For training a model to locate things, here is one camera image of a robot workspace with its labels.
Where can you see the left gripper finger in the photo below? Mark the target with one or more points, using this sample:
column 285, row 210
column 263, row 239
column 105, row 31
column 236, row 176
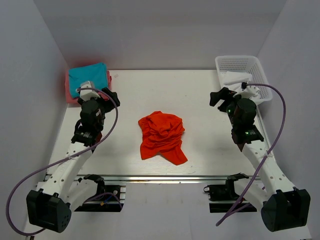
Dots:
column 111, row 95
column 109, row 104

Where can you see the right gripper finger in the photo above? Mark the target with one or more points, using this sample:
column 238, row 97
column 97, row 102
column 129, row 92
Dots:
column 222, row 94
column 227, row 106

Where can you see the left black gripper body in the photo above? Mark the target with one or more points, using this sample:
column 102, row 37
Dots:
column 101, row 121

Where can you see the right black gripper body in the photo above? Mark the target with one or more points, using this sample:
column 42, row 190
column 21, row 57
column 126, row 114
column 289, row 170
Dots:
column 230, row 111

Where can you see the orange polo shirt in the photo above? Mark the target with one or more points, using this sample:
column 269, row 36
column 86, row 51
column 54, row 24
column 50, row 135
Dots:
column 162, row 135

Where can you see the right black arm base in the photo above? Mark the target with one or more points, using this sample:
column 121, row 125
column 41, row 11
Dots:
column 223, row 196

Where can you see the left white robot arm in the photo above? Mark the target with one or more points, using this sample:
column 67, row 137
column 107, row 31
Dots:
column 51, row 206

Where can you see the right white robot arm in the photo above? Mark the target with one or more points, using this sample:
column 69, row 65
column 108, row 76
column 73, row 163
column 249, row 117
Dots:
column 281, row 204

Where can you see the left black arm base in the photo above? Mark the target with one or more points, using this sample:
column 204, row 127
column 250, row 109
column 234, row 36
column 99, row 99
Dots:
column 109, row 197

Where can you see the crumpled white t-shirt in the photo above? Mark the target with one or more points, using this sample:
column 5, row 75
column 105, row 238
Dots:
column 232, row 80

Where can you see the folded teal t-shirt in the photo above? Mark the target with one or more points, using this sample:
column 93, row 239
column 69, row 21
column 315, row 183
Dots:
column 95, row 73

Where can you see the folded pink t-shirt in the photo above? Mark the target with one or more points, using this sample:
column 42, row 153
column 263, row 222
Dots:
column 68, row 96

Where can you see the white plastic basket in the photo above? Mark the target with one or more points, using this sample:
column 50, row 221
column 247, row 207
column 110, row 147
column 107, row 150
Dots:
column 244, row 64

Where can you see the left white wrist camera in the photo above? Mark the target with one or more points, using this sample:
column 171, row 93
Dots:
column 86, row 93

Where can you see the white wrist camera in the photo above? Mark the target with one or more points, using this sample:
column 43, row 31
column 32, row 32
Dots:
column 86, row 93
column 250, row 92

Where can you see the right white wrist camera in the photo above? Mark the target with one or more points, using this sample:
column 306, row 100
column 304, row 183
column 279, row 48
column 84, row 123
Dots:
column 250, row 92

